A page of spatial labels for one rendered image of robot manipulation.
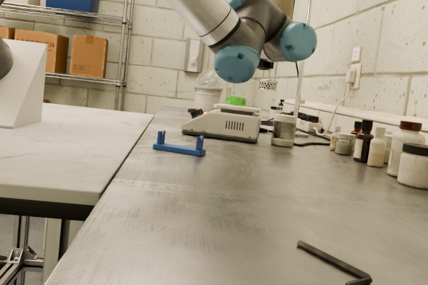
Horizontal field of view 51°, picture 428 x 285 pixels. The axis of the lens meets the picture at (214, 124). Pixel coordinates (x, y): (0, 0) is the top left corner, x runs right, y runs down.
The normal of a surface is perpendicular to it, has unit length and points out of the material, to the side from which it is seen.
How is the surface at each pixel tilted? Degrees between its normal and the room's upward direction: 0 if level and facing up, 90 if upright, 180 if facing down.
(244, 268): 0
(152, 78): 90
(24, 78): 44
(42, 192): 90
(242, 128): 90
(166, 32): 90
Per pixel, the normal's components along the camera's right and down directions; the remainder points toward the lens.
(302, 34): 0.31, 0.11
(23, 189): 0.08, 0.10
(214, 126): -0.14, 0.07
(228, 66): -0.25, 0.72
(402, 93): -0.99, -0.11
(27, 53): 0.14, -0.64
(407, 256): 0.11, -0.99
